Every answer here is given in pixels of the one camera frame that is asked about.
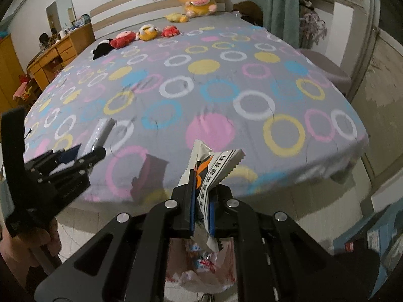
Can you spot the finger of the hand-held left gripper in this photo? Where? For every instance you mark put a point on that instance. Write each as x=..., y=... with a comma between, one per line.
x=94, y=157
x=71, y=154

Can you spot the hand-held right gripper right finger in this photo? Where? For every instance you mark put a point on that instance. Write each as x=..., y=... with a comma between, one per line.
x=211, y=217

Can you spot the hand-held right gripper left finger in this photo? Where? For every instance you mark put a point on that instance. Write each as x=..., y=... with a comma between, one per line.
x=191, y=201

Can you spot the silvery white plastic wrapper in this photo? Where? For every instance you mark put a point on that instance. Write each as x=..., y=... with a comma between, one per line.
x=100, y=130

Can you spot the white and orange snack packet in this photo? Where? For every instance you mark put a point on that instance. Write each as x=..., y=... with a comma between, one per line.
x=217, y=166

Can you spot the white red-print plastic bag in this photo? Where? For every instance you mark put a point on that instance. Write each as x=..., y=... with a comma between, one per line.
x=201, y=276

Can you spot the person's left hand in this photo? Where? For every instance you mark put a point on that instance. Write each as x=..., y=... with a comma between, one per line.
x=19, y=251

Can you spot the pink cloth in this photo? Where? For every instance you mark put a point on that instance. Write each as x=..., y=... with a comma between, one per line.
x=21, y=92

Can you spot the grey circle-print bed blanket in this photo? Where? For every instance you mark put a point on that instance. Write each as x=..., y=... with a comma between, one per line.
x=201, y=100

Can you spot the wooden wardrobe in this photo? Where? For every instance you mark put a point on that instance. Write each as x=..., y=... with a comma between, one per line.
x=8, y=69

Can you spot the wooden desk with drawers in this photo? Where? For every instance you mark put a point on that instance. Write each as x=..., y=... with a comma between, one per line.
x=69, y=47

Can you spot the black plush toy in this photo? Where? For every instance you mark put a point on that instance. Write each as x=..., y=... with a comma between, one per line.
x=102, y=48

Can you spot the red round plush toy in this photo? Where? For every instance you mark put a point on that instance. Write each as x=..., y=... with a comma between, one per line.
x=122, y=39

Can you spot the orange and white plush toy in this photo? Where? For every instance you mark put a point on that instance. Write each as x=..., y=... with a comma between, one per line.
x=146, y=33

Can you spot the small red crab plush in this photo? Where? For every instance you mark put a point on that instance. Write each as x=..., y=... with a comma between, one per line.
x=170, y=31

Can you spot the wooden bed headboard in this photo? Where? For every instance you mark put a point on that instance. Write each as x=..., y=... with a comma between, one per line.
x=132, y=6

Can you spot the light blue box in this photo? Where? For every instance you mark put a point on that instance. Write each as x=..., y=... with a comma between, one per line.
x=371, y=236

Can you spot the small yellow plush toy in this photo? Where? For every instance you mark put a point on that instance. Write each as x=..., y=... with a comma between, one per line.
x=176, y=17

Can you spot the grey padded stool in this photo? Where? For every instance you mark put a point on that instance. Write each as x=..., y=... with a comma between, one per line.
x=327, y=66

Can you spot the brown plush toy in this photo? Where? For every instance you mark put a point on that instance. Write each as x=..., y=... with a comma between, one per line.
x=248, y=11

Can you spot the floral cloth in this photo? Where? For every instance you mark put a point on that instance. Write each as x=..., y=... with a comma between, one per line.
x=311, y=22

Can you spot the teal curtain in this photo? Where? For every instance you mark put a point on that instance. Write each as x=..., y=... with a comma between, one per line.
x=277, y=3

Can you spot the white cabinet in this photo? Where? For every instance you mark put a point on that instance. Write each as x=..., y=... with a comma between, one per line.
x=343, y=31

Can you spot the wall mirror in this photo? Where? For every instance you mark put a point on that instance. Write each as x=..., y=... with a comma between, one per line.
x=61, y=9

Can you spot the grey sliding door frame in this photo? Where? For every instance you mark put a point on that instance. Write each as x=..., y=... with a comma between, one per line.
x=371, y=22

